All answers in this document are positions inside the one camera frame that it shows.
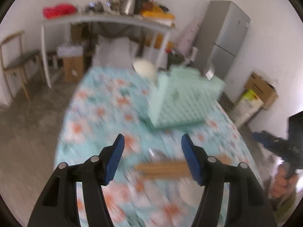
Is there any red plastic bag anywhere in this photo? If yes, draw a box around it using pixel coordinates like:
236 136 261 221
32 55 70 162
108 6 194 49
43 3 77 19

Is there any steel electric kettle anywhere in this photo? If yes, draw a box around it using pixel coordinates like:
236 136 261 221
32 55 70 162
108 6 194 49
122 0 136 16

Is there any white ladle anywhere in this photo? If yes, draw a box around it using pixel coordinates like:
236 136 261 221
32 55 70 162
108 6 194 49
132 60 157 82

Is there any person's right hand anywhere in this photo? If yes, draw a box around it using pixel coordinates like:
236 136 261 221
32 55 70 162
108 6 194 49
271 162 299 199

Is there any floral blanket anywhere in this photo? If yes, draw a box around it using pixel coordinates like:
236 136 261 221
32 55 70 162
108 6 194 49
54 66 268 227

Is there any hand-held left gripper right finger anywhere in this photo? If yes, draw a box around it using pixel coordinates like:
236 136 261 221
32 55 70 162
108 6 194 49
181 134 277 227

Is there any large open cardboard box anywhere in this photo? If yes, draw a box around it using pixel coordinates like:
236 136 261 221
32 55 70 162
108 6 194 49
245 72 278 110

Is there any wooden chair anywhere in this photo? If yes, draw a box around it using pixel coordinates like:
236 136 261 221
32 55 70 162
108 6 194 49
0 31 44 102

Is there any orange plastic bag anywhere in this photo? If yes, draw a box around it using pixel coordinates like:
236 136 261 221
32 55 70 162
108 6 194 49
154 34 174 50

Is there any mint green utensil holder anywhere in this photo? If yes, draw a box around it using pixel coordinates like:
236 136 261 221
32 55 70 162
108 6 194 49
148 66 225 129

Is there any dark green bag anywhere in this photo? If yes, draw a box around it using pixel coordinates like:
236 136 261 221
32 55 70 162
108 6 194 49
167 52 185 69

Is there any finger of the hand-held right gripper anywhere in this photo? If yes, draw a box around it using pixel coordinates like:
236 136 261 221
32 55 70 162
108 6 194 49
251 131 290 158

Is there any grey refrigerator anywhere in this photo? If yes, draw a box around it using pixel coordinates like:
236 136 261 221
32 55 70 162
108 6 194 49
194 0 251 86

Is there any yellow bag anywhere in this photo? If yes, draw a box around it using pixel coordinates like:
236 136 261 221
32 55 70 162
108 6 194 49
141 6 176 20

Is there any yellow-green rice bag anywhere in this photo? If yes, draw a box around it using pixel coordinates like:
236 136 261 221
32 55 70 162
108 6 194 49
233 89 264 128

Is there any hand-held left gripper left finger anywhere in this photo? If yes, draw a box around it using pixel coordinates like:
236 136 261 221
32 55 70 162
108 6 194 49
27 134 125 227

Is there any metal spoon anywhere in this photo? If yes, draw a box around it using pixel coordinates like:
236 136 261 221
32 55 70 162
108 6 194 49
149 148 166 162

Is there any white desk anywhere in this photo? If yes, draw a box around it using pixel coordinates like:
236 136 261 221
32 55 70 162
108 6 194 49
41 13 178 89

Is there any white plastic-wrapped box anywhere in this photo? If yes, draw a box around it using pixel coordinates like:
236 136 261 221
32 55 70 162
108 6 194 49
57 45 83 57

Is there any white sack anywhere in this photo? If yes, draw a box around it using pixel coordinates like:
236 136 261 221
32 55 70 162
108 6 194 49
92 35 139 69

